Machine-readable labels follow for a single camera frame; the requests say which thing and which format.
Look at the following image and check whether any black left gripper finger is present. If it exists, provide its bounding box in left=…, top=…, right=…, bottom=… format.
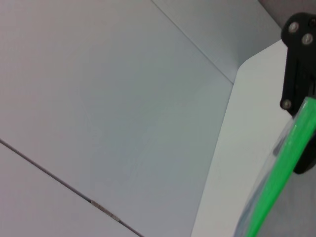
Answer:
left=279, top=12, right=316, bottom=175

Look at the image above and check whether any clear green-zipper document bag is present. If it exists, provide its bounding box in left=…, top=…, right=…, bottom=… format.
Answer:
left=233, top=96, right=316, bottom=237

